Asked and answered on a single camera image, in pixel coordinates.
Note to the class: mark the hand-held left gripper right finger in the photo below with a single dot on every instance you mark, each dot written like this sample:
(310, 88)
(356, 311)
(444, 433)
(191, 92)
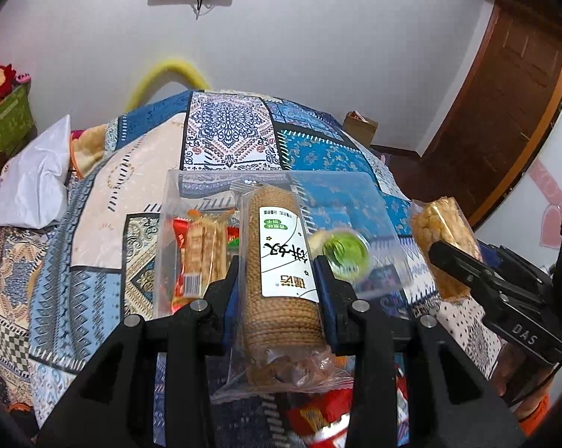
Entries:
(326, 296)

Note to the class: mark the clear plastic container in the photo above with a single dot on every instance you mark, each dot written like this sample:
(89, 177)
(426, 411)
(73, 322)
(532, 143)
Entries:
(318, 189)

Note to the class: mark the white wardrobe with pink stickers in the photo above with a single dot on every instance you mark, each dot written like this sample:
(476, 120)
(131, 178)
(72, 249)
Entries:
(533, 186)

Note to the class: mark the golden crispy cake packet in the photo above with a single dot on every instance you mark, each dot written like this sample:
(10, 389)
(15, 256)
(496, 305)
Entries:
(442, 228)

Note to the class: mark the green storage basket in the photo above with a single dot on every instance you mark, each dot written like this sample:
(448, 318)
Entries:
(5, 126)

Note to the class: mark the green edged snack packet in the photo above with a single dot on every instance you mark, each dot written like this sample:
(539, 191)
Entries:
(348, 249)

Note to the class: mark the brown cardboard box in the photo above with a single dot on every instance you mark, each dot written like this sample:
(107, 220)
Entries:
(359, 128)

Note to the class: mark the patterned patchwork blanket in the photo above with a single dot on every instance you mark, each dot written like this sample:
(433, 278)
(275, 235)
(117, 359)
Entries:
(122, 172)

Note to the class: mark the white pillow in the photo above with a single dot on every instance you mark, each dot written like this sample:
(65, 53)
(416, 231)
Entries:
(31, 182)

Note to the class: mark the orange red peanut packet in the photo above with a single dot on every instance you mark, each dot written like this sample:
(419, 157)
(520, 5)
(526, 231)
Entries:
(318, 422)

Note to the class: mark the person's right hand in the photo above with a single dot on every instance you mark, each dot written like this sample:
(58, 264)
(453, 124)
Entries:
(507, 378)

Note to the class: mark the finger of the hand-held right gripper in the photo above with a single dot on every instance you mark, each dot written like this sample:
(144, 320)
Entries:
(509, 268)
(463, 266)

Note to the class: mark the round brown biscuit roll packet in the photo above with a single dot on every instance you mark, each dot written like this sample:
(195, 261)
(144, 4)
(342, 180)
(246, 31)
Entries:
(271, 331)

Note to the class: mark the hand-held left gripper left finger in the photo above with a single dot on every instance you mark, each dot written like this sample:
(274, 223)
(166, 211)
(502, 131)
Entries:
(232, 296)

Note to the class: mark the red snack packet white label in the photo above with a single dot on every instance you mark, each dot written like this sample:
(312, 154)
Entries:
(197, 261)

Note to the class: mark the brown wooden door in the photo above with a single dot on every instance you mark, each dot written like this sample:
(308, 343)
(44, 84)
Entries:
(495, 112)

